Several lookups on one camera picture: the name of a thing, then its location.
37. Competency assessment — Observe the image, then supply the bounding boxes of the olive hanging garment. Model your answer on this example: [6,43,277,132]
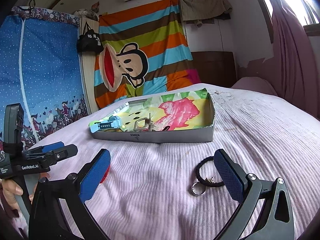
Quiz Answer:
[179,0,233,28]

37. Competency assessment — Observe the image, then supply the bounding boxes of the grey cardboard tray box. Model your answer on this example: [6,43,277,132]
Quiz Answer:
[91,90,215,144]

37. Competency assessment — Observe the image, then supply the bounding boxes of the person's left hand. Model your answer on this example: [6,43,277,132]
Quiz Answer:
[1,179,23,210]

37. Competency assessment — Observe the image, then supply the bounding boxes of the dark wooden headboard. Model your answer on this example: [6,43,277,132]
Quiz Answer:
[191,51,237,88]

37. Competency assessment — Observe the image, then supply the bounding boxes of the silver ring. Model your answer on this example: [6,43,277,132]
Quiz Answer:
[190,181,207,197]

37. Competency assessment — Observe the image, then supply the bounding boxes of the pink curtain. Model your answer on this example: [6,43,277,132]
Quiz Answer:
[257,0,320,120]

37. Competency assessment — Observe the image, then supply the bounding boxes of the black braided hair tie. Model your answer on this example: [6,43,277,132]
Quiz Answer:
[194,155,226,188]

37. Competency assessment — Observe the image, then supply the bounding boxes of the striped monkey bed sheet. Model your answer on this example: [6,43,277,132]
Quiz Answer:
[94,0,200,108]

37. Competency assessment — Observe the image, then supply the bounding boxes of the black tote bag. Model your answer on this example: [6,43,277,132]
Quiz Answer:
[76,22,104,55]

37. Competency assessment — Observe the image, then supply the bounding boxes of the pink pillow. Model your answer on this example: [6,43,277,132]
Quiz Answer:
[232,77,278,96]

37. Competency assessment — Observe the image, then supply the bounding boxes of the light blue watch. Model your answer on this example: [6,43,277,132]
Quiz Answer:
[89,115,122,133]

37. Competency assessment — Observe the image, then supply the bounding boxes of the red string bracelet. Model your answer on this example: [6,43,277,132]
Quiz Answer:
[100,163,111,184]

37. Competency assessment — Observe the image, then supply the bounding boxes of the black clip with flower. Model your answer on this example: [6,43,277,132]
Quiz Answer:
[162,126,170,131]

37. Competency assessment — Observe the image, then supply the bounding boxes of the beige hair claw clip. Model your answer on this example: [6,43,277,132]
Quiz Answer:
[122,113,160,132]

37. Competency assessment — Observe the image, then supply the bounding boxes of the blue fabric wardrobe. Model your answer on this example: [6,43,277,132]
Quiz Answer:
[1,7,88,149]

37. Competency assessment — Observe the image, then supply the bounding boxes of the colourful paper tray liner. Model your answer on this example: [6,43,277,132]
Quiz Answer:
[89,87,209,132]

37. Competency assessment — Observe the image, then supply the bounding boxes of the pink striped bed cover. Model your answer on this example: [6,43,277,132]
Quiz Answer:
[41,85,319,239]

